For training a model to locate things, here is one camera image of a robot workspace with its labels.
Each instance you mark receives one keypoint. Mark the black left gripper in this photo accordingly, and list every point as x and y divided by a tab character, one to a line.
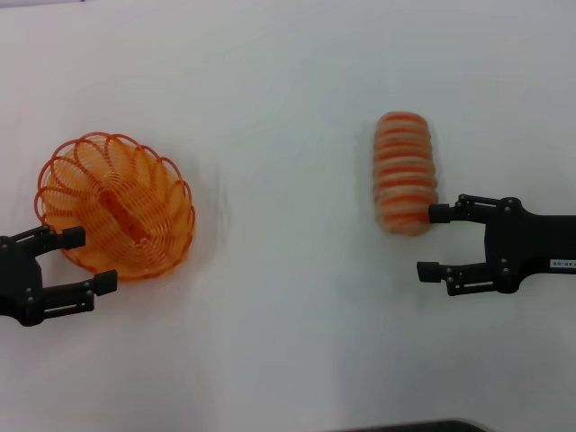
18	283

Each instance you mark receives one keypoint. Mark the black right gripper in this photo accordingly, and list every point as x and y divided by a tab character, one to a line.
535	245

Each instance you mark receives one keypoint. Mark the orange striped bread loaf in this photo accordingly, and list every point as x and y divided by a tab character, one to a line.
402	180

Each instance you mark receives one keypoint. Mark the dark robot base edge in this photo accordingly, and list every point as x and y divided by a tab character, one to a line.
405	426

